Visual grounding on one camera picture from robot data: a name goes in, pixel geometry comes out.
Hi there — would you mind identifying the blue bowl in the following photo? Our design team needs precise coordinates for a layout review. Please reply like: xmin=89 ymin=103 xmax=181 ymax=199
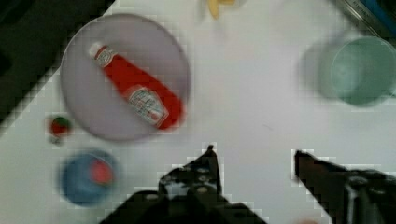
xmin=58 ymin=148 xmax=120 ymax=207

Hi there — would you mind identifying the grey round plate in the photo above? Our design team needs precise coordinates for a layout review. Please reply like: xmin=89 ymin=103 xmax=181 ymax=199
xmin=60 ymin=14 xmax=191 ymax=141

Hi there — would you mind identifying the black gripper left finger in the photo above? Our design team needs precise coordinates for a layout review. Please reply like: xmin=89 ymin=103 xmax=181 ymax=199
xmin=158 ymin=144 xmax=223 ymax=199

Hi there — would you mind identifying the silver toaster oven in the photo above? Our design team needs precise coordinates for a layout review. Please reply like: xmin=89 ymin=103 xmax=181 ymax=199
xmin=334 ymin=0 xmax=396 ymax=45

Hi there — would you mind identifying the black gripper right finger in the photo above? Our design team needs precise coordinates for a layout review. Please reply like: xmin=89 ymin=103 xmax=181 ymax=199
xmin=294 ymin=150 xmax=396 ymax=224

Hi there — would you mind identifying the light green mug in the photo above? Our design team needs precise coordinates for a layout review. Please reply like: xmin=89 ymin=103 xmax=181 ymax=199
xmin=299 ymin=35 xmax=395 ymax=107

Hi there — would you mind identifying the red toy strawberry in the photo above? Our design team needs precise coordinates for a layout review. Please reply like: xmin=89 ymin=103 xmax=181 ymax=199
xmin=49 ymin=117 xmax=72 ymax=137

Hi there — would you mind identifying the peeled toy banana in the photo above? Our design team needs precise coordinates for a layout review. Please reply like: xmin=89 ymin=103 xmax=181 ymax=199
xmin=205 ymin=0 xmax=236 ymax=20

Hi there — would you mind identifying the red ketchup bottle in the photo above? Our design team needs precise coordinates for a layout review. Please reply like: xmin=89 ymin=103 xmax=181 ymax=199
xmin=89 ymin=42 xmax=184 ymax=130

